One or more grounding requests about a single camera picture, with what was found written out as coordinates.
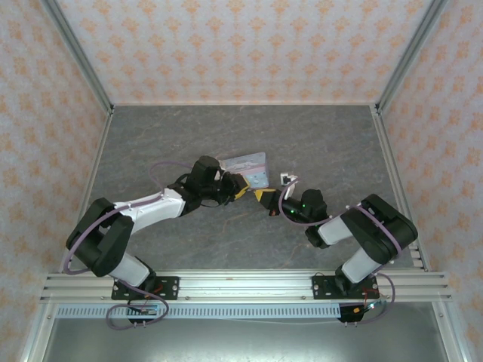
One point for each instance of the pastel patterned card box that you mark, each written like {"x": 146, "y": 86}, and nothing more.
{"x": 253, "y": 166}

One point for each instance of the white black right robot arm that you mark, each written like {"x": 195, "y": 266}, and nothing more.
{"x": 377, "y": 230}

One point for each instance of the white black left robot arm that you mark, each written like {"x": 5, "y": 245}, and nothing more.
{"x": 151, "y": 209}

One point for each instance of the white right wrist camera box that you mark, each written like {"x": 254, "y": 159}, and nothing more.
{"x": 288, "y": 183}

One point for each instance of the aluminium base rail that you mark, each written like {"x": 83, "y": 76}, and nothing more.
{"x": 245, "y": 288}

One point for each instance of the aluminium side rail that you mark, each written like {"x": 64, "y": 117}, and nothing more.
{"x": 392, "y": 169}
{"x": 99, "y": 151}

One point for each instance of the aluminium frame post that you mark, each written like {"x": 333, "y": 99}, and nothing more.
{"x": 409, "y": 56}
{"x": 81, "y": 60}

